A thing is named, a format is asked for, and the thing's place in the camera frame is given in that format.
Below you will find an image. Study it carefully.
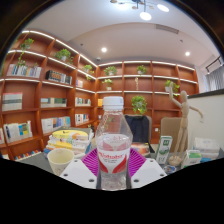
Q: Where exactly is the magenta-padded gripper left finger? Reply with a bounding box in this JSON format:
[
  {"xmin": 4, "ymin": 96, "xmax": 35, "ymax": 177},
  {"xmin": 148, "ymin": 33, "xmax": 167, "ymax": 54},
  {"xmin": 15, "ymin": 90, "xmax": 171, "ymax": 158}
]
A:
[{"xmin": 59, "ymin": 147, "xmax": 101, "ymax": 190}]

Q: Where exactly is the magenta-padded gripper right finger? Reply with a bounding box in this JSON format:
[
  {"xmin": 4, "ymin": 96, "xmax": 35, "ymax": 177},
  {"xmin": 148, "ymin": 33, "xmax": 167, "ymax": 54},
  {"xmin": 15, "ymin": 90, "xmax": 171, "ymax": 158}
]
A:
[{"xmin": 128, "ymin": 147, "xmax": 168, "ymax": 190}]

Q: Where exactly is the clear plastic water bottle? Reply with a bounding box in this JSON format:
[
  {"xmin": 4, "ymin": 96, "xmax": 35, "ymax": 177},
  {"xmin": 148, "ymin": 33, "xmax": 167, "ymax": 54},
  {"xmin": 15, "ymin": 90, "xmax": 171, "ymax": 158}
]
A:
[{"xmin": 94, "ymin": 95, "xmax": 134, "ymax": 192}]

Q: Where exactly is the small round printed badge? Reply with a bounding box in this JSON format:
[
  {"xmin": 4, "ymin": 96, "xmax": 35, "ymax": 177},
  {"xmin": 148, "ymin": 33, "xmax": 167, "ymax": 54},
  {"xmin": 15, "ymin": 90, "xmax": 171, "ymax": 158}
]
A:
[{"xmin": 163, "ymin": 164, "xmax": 177, "ymax": 175}]

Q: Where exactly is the white printed ceramic cup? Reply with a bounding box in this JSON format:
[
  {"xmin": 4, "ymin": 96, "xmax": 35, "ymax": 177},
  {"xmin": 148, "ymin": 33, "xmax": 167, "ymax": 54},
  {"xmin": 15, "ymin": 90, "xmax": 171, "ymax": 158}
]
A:
[{"xmin": 46, "ymin": 147, "xmax": 76, "ymax": 177}]

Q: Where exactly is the book stack with orange cover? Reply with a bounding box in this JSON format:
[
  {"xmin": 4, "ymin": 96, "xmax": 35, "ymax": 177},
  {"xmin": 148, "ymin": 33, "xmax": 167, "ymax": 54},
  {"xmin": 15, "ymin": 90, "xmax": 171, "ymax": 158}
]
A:
[{"xmin": 130, "ymin": 141, "xmax": 156, "ymax": 158}]

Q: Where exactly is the tall green white carton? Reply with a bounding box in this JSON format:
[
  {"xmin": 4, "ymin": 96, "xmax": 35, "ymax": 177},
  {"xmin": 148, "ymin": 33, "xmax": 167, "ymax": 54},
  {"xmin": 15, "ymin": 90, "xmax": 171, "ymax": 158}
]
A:
[{"xmin": 154, "ymin": 135, "xmax": 174, "ymax": 165}]

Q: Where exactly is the book stack with yellow cover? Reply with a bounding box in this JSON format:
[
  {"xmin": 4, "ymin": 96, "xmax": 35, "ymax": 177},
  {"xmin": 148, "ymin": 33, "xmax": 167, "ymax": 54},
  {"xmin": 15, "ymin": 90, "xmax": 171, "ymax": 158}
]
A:
[{"xmin": 44, "ymin": 129, "xmax": 95, "ymax": 158}]

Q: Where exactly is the dark office chair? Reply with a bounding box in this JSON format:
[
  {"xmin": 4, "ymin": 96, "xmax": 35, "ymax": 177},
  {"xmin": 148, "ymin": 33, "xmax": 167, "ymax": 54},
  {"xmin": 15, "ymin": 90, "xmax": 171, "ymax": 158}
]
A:
[{"xmin": 123, "ymin": 114, "xmax": 153, "ymax": 144}]

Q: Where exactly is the tan chair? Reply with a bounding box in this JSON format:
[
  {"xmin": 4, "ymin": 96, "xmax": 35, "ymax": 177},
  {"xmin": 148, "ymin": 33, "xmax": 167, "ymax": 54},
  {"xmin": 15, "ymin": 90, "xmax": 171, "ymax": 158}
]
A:
[{"xmin": 159, "ymin": 116, "xmax": 183, "ymax": 145}]

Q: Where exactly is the wooden artist mannequin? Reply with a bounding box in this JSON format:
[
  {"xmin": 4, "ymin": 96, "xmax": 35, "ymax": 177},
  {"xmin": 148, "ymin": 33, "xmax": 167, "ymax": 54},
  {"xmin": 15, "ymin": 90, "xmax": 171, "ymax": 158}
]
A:
[{"xmin": 167, "ymin": 82, "xmax": 204, "ymax": 167}]

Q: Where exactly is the grey window curtain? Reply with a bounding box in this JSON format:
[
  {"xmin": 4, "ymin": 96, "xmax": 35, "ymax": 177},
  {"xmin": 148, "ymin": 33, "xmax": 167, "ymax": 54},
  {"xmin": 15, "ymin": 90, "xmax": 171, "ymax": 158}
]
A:
[{"xmin": 205, "ymin": 64, "xmax": 224, "ymax": 93}]

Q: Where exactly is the branched ceiling lamp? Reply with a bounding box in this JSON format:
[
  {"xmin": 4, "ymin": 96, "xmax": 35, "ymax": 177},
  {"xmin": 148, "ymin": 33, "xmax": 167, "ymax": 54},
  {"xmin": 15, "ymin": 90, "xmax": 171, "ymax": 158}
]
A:
[{"xmin": 109, "ymin": 0, "xmax": 170, "ymax": 22}]

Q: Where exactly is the wooden wall shelf unit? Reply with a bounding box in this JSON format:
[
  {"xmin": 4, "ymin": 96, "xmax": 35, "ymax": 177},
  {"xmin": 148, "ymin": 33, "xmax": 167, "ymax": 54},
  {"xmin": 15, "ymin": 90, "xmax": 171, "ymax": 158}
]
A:
[{"xmin": 0, "ymin": 29, "xmax": 200, "ymax": 162}]

